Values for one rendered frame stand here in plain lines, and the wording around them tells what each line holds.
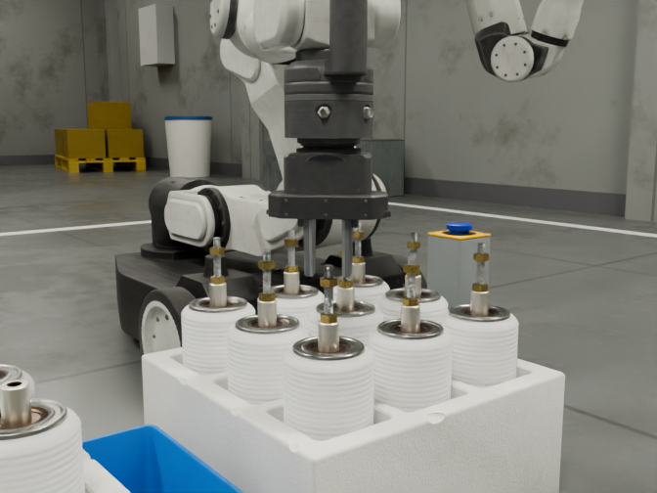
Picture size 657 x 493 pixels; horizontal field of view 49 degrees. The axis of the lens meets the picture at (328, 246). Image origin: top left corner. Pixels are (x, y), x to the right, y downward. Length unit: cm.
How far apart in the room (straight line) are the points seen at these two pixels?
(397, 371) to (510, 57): 69
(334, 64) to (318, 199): 13
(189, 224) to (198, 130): 542
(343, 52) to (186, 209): 98
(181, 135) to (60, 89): 333
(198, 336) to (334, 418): 26
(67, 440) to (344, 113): 37
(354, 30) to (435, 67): 440
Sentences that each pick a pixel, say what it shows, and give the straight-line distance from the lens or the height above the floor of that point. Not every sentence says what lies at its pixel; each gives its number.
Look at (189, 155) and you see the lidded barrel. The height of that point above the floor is 21.
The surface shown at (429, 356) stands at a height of 23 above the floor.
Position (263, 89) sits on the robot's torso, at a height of 55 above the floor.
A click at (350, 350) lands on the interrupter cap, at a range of 75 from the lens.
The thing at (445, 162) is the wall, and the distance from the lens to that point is 498.
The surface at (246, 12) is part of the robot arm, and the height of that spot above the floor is 62.
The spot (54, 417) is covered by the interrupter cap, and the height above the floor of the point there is 25.
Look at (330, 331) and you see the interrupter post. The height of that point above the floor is 27.
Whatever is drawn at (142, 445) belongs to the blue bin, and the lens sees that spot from 95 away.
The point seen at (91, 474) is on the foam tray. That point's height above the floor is 18.
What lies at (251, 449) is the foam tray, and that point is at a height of 15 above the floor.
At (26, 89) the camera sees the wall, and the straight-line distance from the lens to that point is 991.
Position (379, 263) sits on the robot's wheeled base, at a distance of 151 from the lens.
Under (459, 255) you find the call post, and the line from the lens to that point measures 112.
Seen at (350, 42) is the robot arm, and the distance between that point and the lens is 67.
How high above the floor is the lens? 48
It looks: 9 degrees down
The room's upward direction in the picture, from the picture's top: straight up
